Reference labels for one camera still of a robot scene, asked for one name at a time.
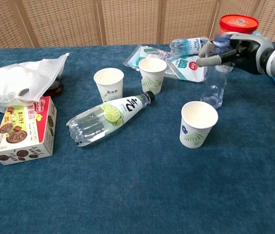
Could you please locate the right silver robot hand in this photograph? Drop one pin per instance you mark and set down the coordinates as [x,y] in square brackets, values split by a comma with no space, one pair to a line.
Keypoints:
[249,53]

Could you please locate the small clear plastic bottle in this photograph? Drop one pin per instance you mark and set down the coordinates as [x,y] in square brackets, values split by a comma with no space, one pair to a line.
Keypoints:
[214,92]

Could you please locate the water bottle blue label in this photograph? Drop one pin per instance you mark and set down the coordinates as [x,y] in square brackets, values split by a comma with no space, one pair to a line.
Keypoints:
[188,46]

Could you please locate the paper cup blue flower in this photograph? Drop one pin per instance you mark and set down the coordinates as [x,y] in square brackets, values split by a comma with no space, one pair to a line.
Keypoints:
[196,131]

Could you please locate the paper cup fern print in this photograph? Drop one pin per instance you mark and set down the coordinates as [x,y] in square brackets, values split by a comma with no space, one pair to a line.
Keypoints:
[152,78]

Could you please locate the paper cup grey lettering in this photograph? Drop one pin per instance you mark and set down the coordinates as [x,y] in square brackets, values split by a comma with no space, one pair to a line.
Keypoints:
[109,85]

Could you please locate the lime soda bottle black cap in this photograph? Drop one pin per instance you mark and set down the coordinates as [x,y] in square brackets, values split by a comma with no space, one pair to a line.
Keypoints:
[103,117]

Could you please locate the red lidded snack canister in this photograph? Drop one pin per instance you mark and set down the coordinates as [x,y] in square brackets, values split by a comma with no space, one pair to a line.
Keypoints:
[237,24]

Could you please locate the white green salt pouch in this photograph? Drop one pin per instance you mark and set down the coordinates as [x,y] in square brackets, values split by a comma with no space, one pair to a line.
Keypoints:
[186,69]

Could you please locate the woven bamboo folding screen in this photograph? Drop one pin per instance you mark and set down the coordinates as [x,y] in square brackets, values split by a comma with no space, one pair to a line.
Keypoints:
[127,22]

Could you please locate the blue table cloth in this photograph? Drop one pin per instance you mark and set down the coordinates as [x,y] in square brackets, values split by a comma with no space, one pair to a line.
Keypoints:
[137,190]

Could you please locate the dark brown glossy object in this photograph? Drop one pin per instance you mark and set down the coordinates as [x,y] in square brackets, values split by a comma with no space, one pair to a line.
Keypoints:
[55,90]

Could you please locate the white plastic bag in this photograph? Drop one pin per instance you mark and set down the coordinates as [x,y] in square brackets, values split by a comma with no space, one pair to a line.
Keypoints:
[18,80]

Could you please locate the chocolate cookie box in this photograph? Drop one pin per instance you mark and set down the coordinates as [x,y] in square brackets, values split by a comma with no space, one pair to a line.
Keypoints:
[23,136]

